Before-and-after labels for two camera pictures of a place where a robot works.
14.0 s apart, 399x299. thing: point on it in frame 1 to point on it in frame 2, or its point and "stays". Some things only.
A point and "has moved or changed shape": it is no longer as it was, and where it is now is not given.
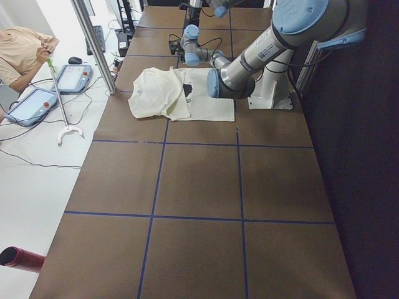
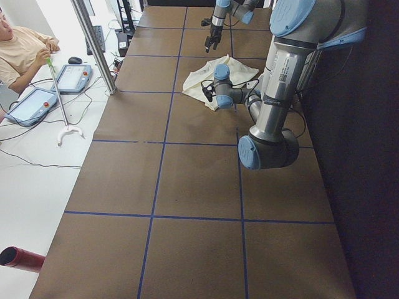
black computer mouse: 74,60 stays
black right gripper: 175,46 to 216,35
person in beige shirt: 22,51 stays
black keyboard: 99,33 stays
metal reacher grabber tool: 50,61 stays
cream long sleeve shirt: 159,92 has moved or changed shape
